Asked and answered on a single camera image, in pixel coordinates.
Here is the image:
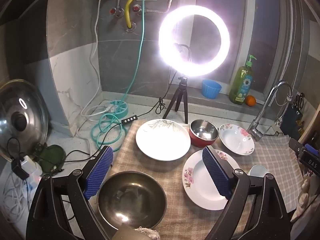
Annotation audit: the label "teal round power strip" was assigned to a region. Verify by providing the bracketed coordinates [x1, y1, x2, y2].
[106, 100, 128, 117]

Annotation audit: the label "blue ribbed cup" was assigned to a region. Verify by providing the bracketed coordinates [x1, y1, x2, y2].
[202, 79, 222, 99]

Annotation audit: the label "beige checked cloth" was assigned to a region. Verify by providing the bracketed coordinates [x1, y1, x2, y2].
[107, 120, 304, 240]

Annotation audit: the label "dark green dish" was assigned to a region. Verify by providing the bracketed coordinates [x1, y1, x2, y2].
[35, 144, 67, 174]

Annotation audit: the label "white charger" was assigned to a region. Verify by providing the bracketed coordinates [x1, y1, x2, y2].
[20, 155, 43, 178]

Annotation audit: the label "thin black adapter cable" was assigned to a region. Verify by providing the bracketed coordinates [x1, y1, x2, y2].
[6, 137, 29, 170]

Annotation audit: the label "black mini tripod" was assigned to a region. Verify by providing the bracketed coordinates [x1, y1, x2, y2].
[162, 76, 189, 124]

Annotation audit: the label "beige knitted cloth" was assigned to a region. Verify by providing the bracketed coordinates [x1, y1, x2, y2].
[117, 224, 160, 240]

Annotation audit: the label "black light cable with remote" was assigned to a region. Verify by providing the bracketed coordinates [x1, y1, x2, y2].
[64, 71, 177, 155]

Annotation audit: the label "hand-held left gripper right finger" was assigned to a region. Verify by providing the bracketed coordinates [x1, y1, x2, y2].
[202, 147, 292, 240]

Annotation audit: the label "large white leaf-print plate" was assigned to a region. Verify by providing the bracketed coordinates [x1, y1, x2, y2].
[136, 119, 192, 161]

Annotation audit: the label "dark metal bowl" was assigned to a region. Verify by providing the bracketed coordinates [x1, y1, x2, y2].
[97, 171, 167, 232]

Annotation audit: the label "green dish soap bottle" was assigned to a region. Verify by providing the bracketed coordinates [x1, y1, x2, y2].
[229, 54, 258, 104]

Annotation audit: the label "red steel bowl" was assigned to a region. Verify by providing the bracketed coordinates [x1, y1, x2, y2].
[189, 119, 220, 148]

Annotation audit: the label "teal power cable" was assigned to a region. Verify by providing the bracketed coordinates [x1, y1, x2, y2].
[90, 0, 148, 152]

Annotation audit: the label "glass pot lid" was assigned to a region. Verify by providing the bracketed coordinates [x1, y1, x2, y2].
[0, 79, 50, 159]

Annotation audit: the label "white pink-flower plate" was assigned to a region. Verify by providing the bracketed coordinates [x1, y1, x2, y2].
[182, 149, 242, 211]

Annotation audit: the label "person's right hand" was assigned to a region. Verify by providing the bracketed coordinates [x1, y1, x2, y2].
[297, 175, 319, 218]

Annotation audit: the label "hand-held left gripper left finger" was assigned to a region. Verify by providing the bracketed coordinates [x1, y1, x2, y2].
[26, 145, 120, 240]

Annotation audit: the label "black power adapter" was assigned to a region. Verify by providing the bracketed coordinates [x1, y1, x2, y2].
[11, 160, 28, 180]

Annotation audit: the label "pale blue bowl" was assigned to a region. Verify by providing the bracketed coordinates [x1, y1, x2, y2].
[247, 165, 270, 178]

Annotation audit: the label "yellow gas hose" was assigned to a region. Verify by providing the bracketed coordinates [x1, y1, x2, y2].
[124, 0, 140, 32]

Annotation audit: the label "white ring light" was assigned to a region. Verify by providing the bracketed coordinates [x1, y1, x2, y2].
[158, 5, 230, 77]

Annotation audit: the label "dark blue hanging cloth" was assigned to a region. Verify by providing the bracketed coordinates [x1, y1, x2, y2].
[280, 105, 304, 137]

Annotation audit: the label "white power cable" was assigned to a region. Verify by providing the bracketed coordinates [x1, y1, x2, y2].
[75, 0, 120, 155]

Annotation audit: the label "chrome faucet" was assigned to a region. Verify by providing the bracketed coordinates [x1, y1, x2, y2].
[247, 80, 293, 141]

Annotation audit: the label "wooden shelf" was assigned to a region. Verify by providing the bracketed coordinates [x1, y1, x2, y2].
[297, 97, 320, 145]

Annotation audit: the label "small white floral deep plate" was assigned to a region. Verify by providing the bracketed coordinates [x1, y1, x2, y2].
[219, 124, 255, 155]

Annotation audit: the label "black scissors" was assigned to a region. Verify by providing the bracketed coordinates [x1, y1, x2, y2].
[292, 93, 306, 111]

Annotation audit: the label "tangled white cables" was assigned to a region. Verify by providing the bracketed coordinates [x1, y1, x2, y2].
[0, 177, 38, 224]

